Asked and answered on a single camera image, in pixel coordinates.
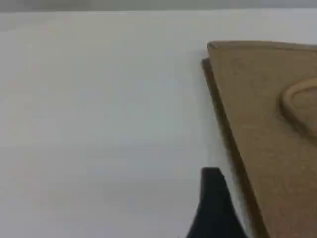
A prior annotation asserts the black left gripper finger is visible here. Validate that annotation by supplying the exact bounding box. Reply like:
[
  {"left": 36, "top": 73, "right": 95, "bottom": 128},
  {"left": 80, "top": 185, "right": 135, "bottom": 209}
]
[{"left": 185, "top": 167, "right": 250, "bottom": 238}]

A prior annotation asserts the brown jute tote bag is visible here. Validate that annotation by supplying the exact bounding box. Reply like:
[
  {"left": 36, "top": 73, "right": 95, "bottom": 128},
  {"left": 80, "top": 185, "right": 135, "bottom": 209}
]
[{"left": 200, "top": 41, "right": 317, "bottom": 238}]

